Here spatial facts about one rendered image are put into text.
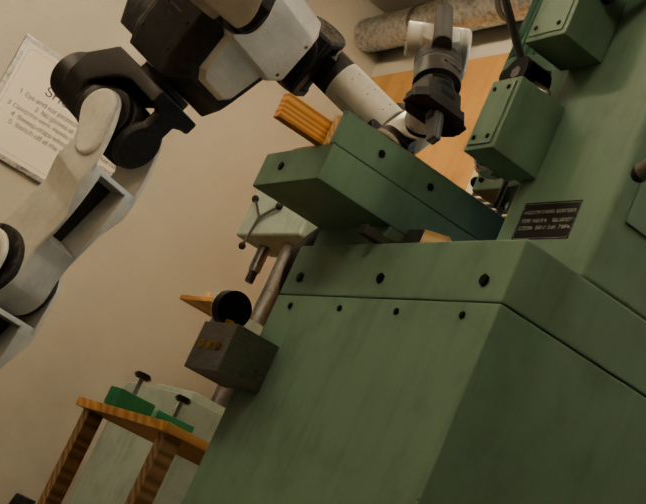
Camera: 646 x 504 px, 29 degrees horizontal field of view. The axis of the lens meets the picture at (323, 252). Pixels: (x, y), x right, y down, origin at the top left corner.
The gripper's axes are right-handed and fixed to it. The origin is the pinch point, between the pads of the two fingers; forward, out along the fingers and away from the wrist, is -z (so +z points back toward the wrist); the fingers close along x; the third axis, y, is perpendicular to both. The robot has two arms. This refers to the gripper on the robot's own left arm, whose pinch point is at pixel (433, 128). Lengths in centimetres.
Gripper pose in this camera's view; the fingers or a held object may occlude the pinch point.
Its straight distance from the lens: 220.7
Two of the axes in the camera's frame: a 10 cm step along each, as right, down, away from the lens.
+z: 1.0, -7.6, 6.4
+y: 6.4, -4.5, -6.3
